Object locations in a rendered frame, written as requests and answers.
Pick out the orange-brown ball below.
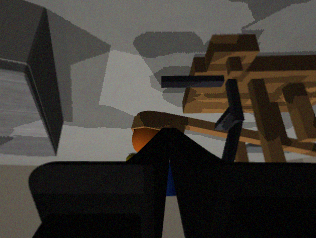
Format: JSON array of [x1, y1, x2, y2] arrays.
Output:
[[132, 127, 160, 152]]

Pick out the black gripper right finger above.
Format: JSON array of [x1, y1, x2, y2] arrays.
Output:
[[169, 128, 316, 238]]

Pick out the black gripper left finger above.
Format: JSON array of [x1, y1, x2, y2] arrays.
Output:
[[29, 128, 170, 238]]

